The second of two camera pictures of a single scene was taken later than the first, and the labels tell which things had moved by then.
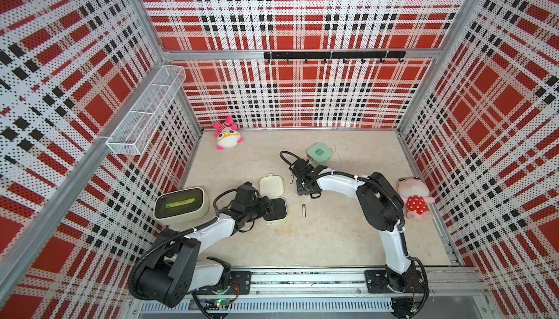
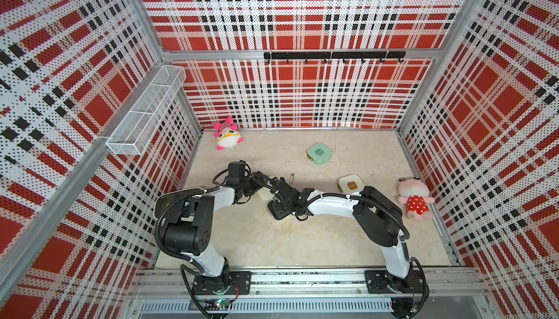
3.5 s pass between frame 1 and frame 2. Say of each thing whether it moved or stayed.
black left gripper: moved
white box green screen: stayed
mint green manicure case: stayed
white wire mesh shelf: stayed
